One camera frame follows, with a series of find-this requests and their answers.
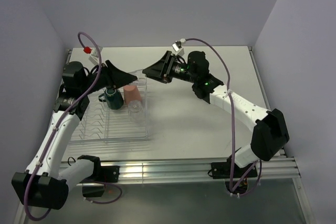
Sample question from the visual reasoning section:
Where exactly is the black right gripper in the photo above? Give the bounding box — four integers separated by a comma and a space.
143, 50, 197, 83

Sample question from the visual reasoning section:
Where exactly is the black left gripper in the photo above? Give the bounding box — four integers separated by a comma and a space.
80, 60, 137, 95

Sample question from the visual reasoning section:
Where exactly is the pink plastic tumbler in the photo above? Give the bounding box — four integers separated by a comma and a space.
123, 85, 142, 105

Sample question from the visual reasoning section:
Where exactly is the dark green ceramic mug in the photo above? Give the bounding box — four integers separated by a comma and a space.
98, 88, 124, 110

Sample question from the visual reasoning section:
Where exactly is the small clear glass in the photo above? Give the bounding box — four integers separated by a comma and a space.
129, 69, 147, 85

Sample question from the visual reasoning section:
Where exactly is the large clear glass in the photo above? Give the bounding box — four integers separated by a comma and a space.
128, 100, 145, 125

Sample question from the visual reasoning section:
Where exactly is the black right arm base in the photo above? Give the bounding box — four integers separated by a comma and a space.
207, 161, 260, 195

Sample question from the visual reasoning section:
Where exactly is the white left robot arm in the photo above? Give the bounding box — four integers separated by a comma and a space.
12, 60, 137, 210

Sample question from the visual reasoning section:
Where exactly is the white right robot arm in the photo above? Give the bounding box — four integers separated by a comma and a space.
142, 51, 289, 177

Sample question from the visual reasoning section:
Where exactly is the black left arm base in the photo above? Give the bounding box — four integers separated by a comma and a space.
82, 165, 122, 201

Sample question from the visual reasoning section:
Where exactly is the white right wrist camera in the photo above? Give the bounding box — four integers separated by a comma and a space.
172, 38, 186, 56

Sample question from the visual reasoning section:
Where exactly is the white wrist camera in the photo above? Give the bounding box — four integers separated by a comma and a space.
83, 46, 103, 65
172, 38, 186, 56

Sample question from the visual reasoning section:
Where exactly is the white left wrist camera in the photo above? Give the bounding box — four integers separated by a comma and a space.
83, 46, 103, 65

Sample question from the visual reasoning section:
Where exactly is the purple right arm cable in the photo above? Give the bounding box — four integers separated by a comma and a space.
183, 37, 263, 196

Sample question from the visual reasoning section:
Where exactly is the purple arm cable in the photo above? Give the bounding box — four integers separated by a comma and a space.
183, 37, 263, 196
23, 32, 123, 221

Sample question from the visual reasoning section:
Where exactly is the aluminium front rail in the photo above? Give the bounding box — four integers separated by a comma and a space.
102, 155, 301, 185

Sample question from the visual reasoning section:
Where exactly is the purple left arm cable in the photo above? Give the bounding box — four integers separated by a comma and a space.
23, 32, 123, 221

